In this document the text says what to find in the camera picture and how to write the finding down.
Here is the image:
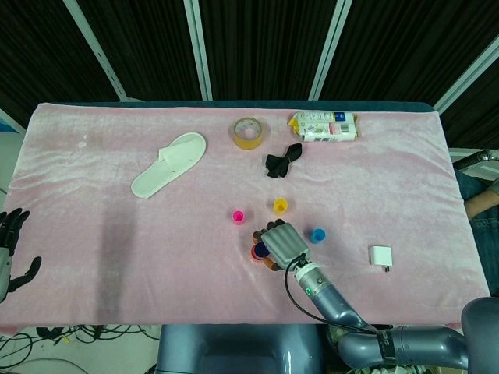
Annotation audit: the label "left robot hand, black fingers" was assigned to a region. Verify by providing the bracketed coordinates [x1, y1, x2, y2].
[0, 208, 43, 303]

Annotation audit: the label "right robot hand, orange fingertips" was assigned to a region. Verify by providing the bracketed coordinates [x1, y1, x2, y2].
[252, 219, 312, 273]

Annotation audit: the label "black knotted cloth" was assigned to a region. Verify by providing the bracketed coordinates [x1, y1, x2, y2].
[265, 143, 303, 180]

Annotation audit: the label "white charger plug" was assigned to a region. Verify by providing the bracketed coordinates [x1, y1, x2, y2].
[369, 245, 393, 273]

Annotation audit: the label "green patterned bag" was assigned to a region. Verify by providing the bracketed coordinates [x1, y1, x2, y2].
[328, 325, 351, 344]

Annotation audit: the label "white and blue sign board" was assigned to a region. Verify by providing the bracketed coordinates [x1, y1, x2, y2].
[0, 108, 21, 136]

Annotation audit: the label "yellow packing tape roll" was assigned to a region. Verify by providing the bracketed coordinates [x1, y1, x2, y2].
[228, 116, 272, 150]

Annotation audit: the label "blue-grey robot torso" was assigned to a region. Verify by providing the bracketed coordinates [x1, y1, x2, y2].
[155, 324, 324, 374]

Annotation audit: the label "white tissue pack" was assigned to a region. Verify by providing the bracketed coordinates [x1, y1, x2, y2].
[288, 111, 363, 143]

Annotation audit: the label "pink plush table cloth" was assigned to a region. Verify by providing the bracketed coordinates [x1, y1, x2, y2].
[0, 101, 493, 328]

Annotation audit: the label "teal padded table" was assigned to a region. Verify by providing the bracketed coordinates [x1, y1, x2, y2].
[120, 100, 437, 114]

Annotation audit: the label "white disposable slipper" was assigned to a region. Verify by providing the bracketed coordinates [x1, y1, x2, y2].
[130, 132, 207, 199]

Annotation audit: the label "seated person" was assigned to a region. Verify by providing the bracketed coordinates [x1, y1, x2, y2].
[454, 148, 499, 297]

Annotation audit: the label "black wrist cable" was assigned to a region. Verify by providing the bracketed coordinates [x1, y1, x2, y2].
[283, 252, 385, 335]

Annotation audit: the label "black floor cable tangle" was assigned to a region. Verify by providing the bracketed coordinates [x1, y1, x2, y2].
[0, 324, 161, 369]

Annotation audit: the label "white partition post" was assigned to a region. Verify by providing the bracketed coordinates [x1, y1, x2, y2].
[182, 0, 214, 101]
[309, 0, 354, 101]
[62, 0, 128, 101]
[433, 37, 499, 114]

